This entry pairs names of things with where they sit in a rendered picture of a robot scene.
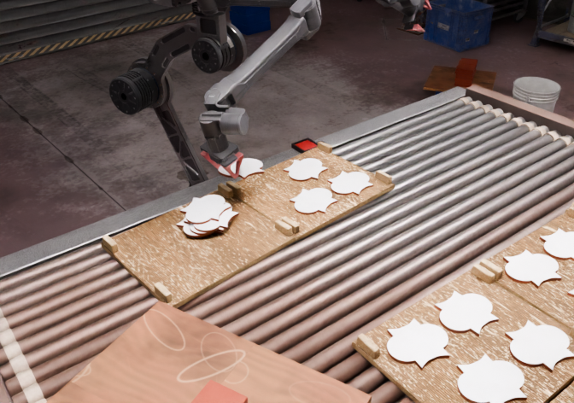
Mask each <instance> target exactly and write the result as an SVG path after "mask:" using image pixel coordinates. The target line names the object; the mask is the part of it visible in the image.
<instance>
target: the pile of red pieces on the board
mask: <svg viewBox="0 0 574 403"><path fill-rule="evenodd" d="M191 403H248V397H247V396H245V395H243V394H239V393H238V392H236V391H234V390H232V389H230V388H228V387H226V386H223V385H221V384H219V383H217V382H215V381H213V380H210V381H209V382H208V383H207V384H206V385H205V387H204V388H203V389H202V390H201V392H200V393H199V394H198V395H197V396H196V398H195V399H194V400H193V401H192V402H191Z"/></svg>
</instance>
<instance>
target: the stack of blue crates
mask: <svg viewBox="0 0 574 403"><path fill-rule="evenodd" d="M230 10H231V11H229V12H230V20H231V23H232V25H234V26H235V27H236V28H237V29H238V30H239V31H240V33H243V34H245V35H251V34H255V33H258V32H264V31H268V30H271V21H269V20H270V13H269V10H270V7H251V6H230Z"/></svg>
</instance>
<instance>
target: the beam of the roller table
mask: <svg viewBox="0 0 574 403"><path fill-rule="evenodd" d="M465 95H466V89H463V88H461V87H459V86H457V87H455V88H453V89H450V90H448V91H444V92H442V93H439V94H436V95H434V96H430V97H428V98H425V99H423V100H421V101H418V102H415V103H412V104H409V105H407V106H405V107H402V108H398V109H396V110H394V111H391V112H388V113H387V114H382V115H380V116H378V117H375V118H373V119H370V120H367V121H364V122H361V123H359V124H357V125H354V126H350V127H348V128H346V129H343V130H341V131H337V132H334V133H332V134H330V135H327V136H325V137H321V138H319V139H316V140H314V141H315V142H318V141H323V142H325V143H328V144H329V145H331V146H332V149H336V148H339V147H341V146H343V145H345V144H348V143H352V142H353V141H356V140H358V139H361V138H363V137H367V136H369V135H372V134H373V133H376V132H378V131H382V130H384V129H387V128H389V127H391V126H395V125H397V124H400V123H401V122H404V121H406V120H410V119H412V118H415V117H417V116H420V115H421V114H425V113H428V112H430V111H432V110H435V109H437V108H440V107H443V106H445V105H448V104H450V103H452V102H456V101H457V100H459V99H461V98H463V97H465ZM300 154H301V153H299V152H298V151H296V150H294V149H289V150H286V151H284V152H282V153H279V154H277V155H273V156H271V157H268V158H266V159H264V160H261V162H262V169H261V170H262V171H263V170H266V169H267V168H269V167H272V166H275V165H277V164H279V163H281V162H283V161H287V160H288V159H290V158H293V157H295V156H297V155H300ZM240 180H242V178H240V177H238V178H228V177H224V176H222V175H220V176H218V177H216V178H211V179H209V180H207V181H204V182H202V183H199V184H196V185H193V186H191V187H189V188H186V189H183V190H180V191H177V192H175V193H172V194H170V195H168V196H163V197H162V198H159V199H156V200H154V201H150V202H148V203H145V204H143V205H141V206H138V207H135V208H132V209H129V210H127V211H125V212H122V213H118V214H116V215H114V216H111V217H108V218H106V219H102V220H100V221H97V222H95V223H93V224H90V225H87V226H84V227H81V228H79V229H77V230H74V231H70V232H68V233H66V234H63V235H60V236H58V237H54V238H52V239H50V240H47V241H45V242H41V243H39V244H36V245H33V246H31V247H29V248H25V249H22V250H20V251H18V252H15V253H12V254H9V255H6V256H4V257H2V258H0V280H2V279H5V278H6V277H10V276H13V275H15V274H17V273H19V272H23V271H25V270H28V269H30V268H33V267H34V266H38V265H41V264H43V263H45V262H47V261H50V260H53V259H56V258H58V257H61V256H63V255H65V254H69V253H71V252H73V251H76V250H78V249H81V248H84V247H86V246H89V245H91V244H93V243H95V242H100V241H102V239H103V236H105V235H108V236H109V237H112V236H114V235H117V234H119V233H121V232H124V231H128V230H130V229H132V228H134V227H137V226H139V225H141V224H143V223H146V222H148V221H150V220H152V219H155V218H157V217H159V216H161V215H163V214H165V213H168V212H170V211H172V210H174V209H176V208H178V207H181V206H183V205H185V204H187V203H189V202H192V201H193V197H195V198H200V197H202V196H205V195H207V194H209V193H211V192H214V191H216V190H217V189H218V184H220V183H222V184H224V185H225V186H226V182H227V181H232V182H233V183H236V182H238V181H240Z"/></svg>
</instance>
